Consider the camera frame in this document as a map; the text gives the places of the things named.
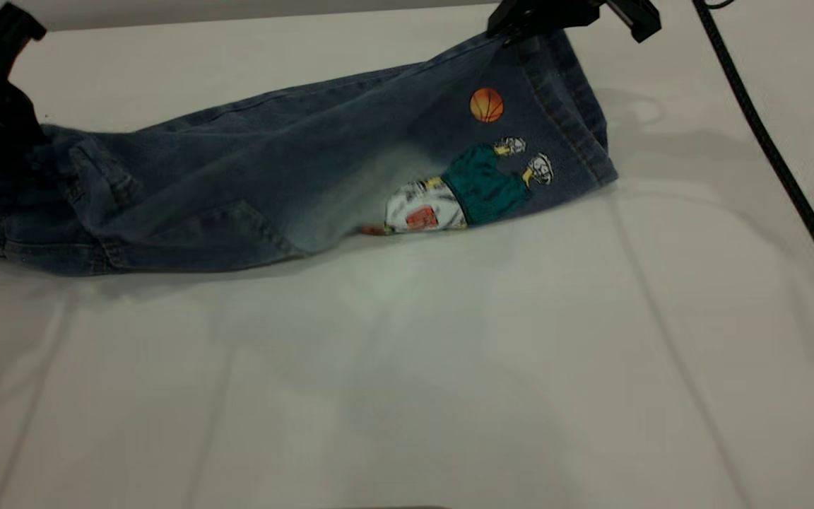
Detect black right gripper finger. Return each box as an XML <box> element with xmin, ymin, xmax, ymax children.
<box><xmin>486</xmin><ymin>0</ymin><xmax>556</xmax><ymax>37</ymax></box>
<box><xmin>506</xmin><ymin>0</ymin><xmax>603</xmax><ymax>45</ymax></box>

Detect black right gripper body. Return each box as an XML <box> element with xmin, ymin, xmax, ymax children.
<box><xmin>605</xmin><ymin>0</ymin><xmax>663</xmax><ymax>44</ymax></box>

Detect blue denim children's pants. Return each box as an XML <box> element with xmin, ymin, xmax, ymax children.
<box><xmin>0</xmin><ymin>28</ymin><xmax>620</xmax><ymax>278</ymax></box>

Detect black braided cable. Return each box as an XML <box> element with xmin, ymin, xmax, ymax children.
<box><xmin>692</xmin><ymin>0</ymin><xmax>814</xmax><ymax>322</ymax></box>

